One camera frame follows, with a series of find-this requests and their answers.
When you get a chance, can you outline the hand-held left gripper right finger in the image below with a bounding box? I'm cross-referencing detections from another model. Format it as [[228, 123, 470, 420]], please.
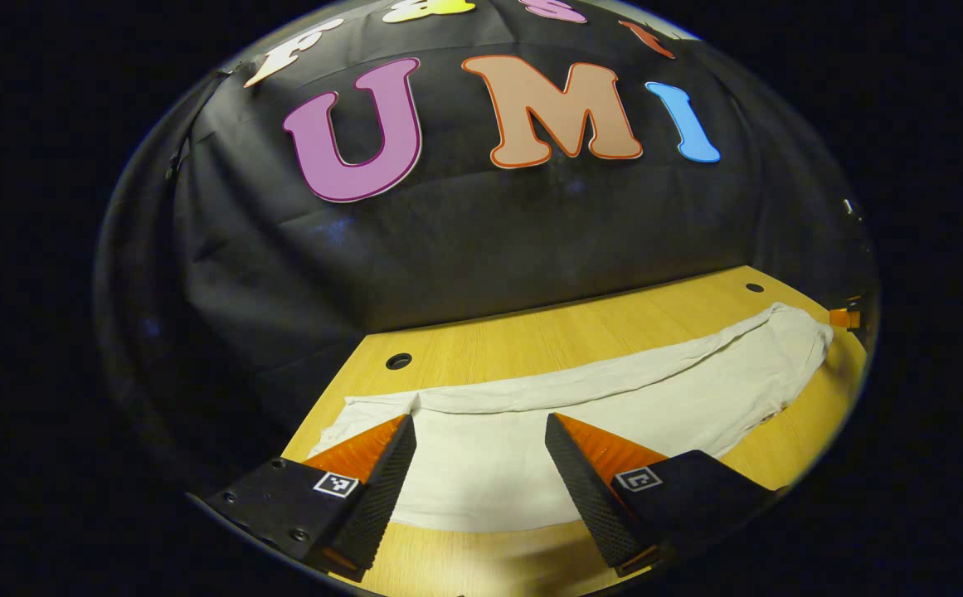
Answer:
[[545, 413, 781, 580]]

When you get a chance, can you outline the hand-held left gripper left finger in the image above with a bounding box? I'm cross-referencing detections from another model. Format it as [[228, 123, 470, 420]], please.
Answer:
[[189, 415, 417, 581]]

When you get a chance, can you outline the black backdrop cloth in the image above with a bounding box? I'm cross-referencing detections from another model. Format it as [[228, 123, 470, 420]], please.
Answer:
[[91, 0, 877, 498]]

